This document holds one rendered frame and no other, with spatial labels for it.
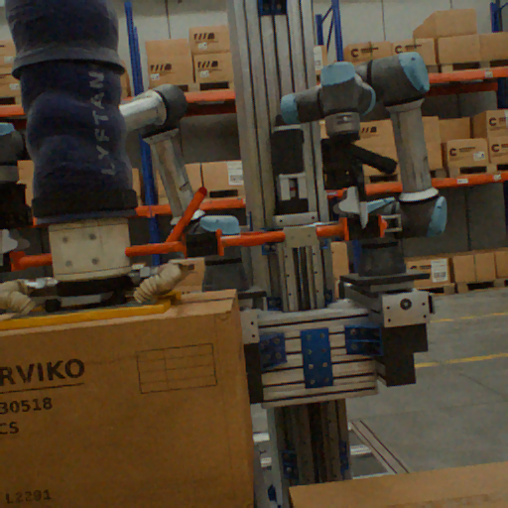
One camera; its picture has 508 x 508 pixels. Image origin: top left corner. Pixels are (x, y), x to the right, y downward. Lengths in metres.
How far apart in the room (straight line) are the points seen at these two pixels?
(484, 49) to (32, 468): 9.01
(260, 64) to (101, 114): 0.88
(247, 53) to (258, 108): 0.18
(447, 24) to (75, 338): 8.76
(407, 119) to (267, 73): 0.52
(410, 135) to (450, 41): 7.76
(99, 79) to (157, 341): 0.56
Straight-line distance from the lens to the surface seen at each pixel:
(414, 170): 1.94
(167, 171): 2.01
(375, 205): 2.00
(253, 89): 2.16
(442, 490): 1.73
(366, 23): 10.74
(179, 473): 1.33
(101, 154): 1.40
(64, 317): 1.35
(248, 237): 1.40
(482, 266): 9.53
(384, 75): 1.89
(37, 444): 1.37
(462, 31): 9.75
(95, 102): 1.42
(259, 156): 2.13
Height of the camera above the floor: 1.23
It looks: 3 degrees down
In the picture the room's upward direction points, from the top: 6 degrees counter-clockwise
